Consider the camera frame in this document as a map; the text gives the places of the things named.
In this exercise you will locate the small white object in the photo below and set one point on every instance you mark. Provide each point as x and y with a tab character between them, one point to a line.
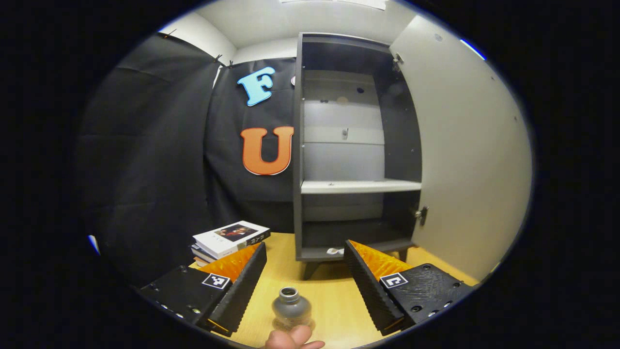
334	251

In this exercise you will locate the black backdrop cloth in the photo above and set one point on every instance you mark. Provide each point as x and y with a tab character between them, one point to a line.
145	145

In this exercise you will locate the white cabinet shelf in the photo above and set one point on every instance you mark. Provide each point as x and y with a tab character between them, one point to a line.
358	186

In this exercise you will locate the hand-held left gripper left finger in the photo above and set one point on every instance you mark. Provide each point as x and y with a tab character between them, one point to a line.
242	286

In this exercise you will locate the metal door hinge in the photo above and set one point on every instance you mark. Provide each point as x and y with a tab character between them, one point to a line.
397	59
422	214

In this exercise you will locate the dark grey cabinet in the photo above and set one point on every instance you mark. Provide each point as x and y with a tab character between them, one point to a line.
402	145

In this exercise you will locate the grey bottle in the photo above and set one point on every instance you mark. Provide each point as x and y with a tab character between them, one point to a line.
290	308

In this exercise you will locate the light grey cabinet door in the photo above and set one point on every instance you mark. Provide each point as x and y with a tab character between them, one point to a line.
465	160

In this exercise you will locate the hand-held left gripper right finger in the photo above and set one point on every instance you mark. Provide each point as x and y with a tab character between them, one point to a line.
368	286

